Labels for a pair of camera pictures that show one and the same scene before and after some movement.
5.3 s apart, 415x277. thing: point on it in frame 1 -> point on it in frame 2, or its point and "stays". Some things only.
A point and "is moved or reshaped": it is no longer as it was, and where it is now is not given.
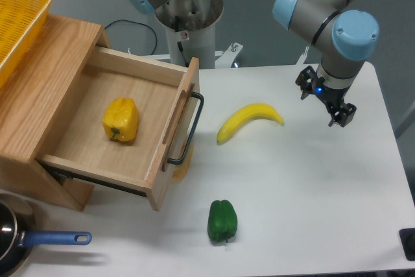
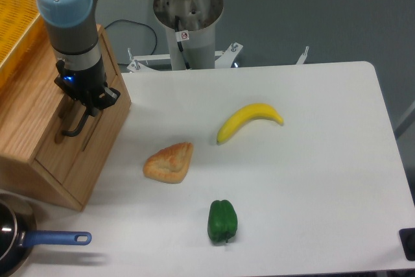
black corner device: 407,236 stays
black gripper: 332,97 -> 87,85
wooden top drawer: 126,119 is moved or reshaped
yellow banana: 249,112 stays
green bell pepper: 222,221 stays
